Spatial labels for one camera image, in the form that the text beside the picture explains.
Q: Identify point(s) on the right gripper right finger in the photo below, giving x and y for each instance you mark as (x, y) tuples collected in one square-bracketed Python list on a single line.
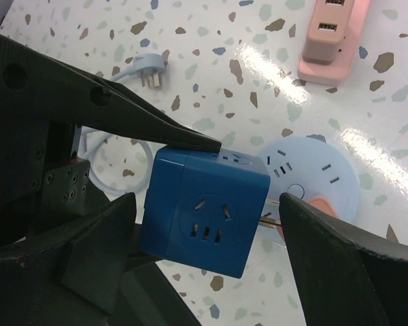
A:
[(344, 275)]

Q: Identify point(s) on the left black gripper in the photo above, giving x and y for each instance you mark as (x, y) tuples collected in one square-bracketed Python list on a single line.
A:
[(43, 182)]

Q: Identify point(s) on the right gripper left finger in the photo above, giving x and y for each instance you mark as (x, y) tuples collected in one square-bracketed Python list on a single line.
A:
[(69, 275)]

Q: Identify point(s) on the orange pink plug adapter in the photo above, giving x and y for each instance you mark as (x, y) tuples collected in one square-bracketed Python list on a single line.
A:
[(322, 204)]

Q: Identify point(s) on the blue round socket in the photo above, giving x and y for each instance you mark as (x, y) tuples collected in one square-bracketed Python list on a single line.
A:
[(307, 167)]

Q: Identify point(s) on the blue cube socket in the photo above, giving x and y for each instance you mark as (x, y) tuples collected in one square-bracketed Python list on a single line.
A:
[(202, 209)]

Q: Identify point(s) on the pink power strip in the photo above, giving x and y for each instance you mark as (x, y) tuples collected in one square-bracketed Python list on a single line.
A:
[(334, 73)]

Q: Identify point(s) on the pink brown plug adapter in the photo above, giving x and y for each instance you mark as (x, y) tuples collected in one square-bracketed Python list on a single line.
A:
[(326, 30)]

